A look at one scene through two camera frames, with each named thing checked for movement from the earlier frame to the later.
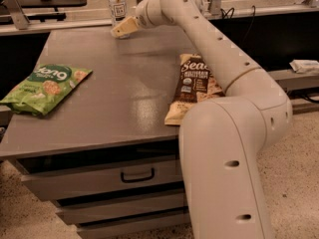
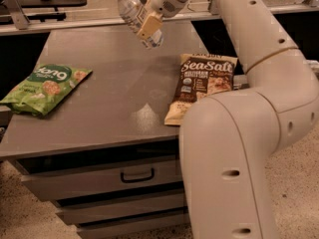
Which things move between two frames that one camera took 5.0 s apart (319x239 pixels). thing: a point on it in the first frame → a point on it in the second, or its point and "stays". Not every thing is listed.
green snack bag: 44,88 stays
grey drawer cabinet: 105,156 stays
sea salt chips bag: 195,83 stays
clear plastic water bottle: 117,5 → 132,13
